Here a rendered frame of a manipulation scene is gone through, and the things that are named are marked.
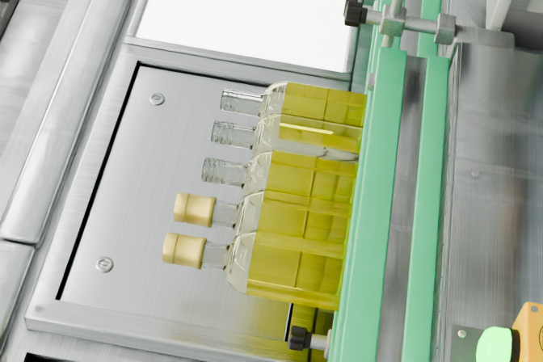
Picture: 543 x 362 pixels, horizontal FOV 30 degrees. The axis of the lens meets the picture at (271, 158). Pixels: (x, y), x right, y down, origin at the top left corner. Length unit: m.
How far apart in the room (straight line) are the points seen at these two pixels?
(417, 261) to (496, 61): 0.28
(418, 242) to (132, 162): 0.50
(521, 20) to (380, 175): 0.28
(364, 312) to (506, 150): 0.24
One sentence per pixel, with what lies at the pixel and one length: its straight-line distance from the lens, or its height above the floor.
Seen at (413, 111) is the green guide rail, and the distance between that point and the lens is 1.10.
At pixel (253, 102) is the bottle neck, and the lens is 1.25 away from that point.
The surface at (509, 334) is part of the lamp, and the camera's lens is 0.87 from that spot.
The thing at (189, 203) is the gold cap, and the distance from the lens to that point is 1.14.
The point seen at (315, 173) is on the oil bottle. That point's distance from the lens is 1.16.
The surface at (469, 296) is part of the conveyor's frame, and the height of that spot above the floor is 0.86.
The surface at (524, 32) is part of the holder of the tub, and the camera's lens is 1.22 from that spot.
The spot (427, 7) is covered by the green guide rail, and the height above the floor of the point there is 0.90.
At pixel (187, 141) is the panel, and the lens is 1.38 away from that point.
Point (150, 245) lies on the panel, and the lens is 1.28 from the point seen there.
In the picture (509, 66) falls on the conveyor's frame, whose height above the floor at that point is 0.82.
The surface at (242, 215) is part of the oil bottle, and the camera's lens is 1.13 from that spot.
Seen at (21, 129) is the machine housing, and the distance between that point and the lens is 1.44.
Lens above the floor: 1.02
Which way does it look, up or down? 2 degrees up
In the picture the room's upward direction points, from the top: 80 degrees counter-clockwise
